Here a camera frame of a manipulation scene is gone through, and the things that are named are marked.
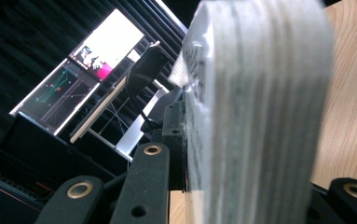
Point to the white desk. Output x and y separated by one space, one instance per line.
100 113

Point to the computer monitor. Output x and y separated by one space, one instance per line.
111 40

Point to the dark curtain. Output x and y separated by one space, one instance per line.
17 37

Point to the white picture book green leaf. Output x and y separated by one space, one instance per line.
260 109

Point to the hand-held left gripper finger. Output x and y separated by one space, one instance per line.
174 140

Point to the black folding chair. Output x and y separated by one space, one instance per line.
148 65

